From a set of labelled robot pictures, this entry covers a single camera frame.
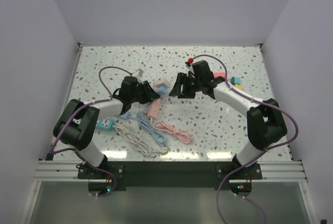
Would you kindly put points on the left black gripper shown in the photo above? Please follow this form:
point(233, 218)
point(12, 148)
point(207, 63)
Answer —
point(150, 93)

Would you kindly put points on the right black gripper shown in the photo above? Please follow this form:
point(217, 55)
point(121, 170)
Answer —
point(182, 79)

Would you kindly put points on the pink power strip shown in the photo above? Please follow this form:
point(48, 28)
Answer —
point(153, 109)

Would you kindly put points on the blue power strip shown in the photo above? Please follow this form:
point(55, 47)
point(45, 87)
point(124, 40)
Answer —
point(124, 116)

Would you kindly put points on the red pink plug adapter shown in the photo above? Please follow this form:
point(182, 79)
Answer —
point(219, 74)

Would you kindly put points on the light blue plug adapter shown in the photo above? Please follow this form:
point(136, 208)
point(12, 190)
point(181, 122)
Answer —
point(235, 81)

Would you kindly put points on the teal power strip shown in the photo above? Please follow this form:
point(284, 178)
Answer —
point(105, 124)

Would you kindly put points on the yellow plug adapter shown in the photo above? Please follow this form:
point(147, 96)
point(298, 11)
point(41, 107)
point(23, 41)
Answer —
point(239, 87)

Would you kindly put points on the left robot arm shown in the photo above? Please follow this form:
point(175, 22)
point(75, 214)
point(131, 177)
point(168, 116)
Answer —
point(76, 124)

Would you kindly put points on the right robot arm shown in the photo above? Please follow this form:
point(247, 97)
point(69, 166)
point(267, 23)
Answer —
point(265, 123)

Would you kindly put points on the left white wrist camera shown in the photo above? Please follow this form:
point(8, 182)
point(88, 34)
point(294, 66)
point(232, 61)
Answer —
point(138, 74)

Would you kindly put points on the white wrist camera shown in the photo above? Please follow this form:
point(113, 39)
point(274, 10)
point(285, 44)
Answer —
point(138, 74)
point(189, 66)

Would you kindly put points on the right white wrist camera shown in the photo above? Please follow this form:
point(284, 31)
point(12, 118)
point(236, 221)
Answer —
point(189, 66)

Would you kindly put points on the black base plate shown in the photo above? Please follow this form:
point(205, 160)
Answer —
point(118, 176)

